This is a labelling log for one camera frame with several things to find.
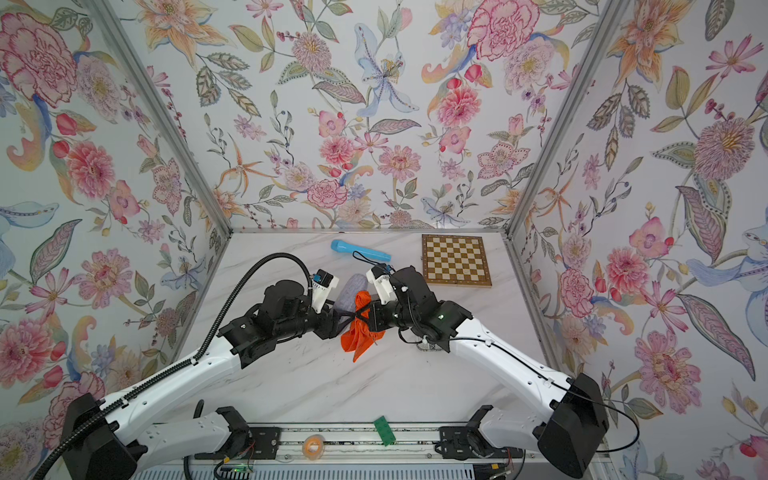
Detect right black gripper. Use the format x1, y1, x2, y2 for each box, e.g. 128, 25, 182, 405
357, 299, 425, 335

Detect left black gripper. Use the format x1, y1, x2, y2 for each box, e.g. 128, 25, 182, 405
276, 301, 360, 342

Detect orange fluffy cloth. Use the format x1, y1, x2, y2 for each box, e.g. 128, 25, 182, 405
340, 291, 385, 362

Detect purple eyeglass case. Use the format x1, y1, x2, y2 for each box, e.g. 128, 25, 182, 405
333, 274, 368, 314

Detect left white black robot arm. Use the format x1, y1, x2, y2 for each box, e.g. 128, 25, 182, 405
61, 271, 339, 479

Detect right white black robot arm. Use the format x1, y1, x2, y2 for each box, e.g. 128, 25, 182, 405
360, 266, 609, 479

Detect blue cylindrical case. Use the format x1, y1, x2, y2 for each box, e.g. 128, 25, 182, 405
331, 239, 391, 263

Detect wooden chessboard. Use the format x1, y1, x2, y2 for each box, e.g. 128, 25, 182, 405
422, 234, 492, 288

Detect green plastic block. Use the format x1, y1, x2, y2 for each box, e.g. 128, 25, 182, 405
373, 416, 396, 446

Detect orange tape roll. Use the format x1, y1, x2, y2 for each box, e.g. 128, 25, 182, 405
302, 434, 325, 461

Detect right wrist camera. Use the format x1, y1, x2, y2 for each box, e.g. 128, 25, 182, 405
366, 266, 397, 305

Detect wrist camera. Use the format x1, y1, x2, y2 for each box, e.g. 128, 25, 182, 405
366, 266, 397, 305
312, 269, 339, 314

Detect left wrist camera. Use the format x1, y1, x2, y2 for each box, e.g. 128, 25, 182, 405
312, 269, 339, 314

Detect black corrugated cable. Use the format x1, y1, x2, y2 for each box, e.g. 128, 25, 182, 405
32, 252, 314, 480

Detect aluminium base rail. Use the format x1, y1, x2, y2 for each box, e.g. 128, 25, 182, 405
98, 422, 601, 466

